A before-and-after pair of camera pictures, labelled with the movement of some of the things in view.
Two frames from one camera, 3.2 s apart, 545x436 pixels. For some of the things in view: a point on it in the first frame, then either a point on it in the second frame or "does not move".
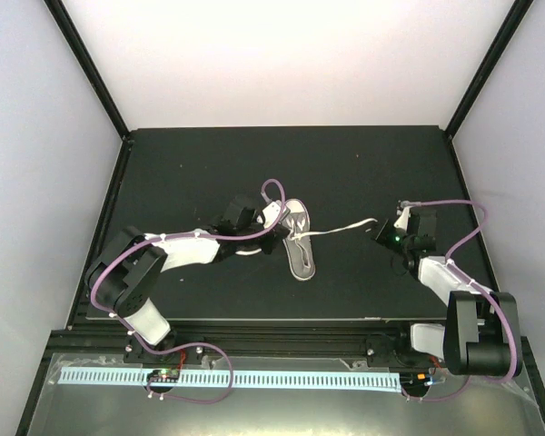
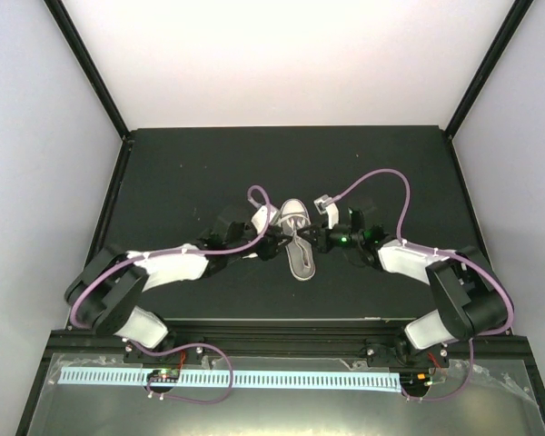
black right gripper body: (405, 242) -> (355, 238)
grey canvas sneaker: (298, 243) does not move
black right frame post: (509, 28) does not move
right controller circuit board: (415, 382) does not move
